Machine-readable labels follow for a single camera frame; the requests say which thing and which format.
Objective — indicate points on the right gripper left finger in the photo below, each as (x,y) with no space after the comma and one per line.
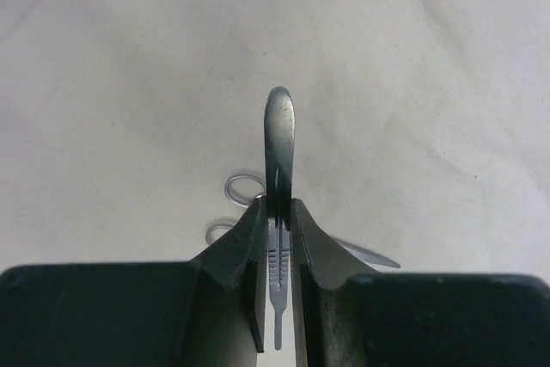
(208,311)

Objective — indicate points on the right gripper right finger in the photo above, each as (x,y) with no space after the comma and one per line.
(348,314)

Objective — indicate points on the steel scalpel handle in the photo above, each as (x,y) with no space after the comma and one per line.
(279,142)

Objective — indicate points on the lower steel scissors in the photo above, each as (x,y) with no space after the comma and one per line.
(365,255)

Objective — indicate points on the beige cloth mat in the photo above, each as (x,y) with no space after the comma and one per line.
(422,126)

